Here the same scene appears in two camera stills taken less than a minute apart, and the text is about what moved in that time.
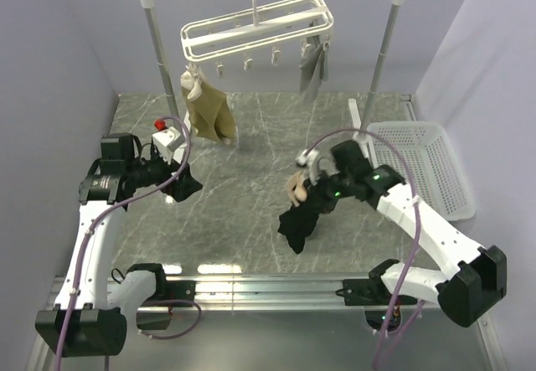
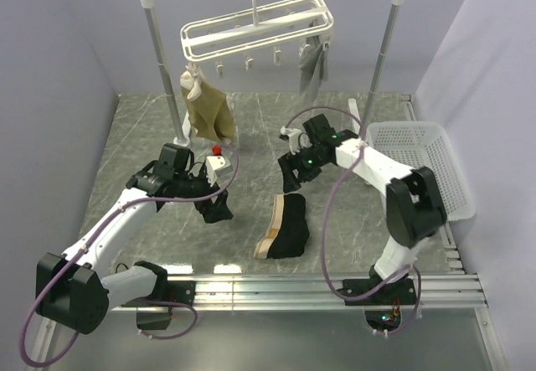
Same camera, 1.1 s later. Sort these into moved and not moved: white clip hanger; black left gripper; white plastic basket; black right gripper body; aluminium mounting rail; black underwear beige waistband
Moved: black right gripper body; black left gripper; black underwear beige waistband
Not moved: white clip hanger; aluminium mounting rail; white plastic basket
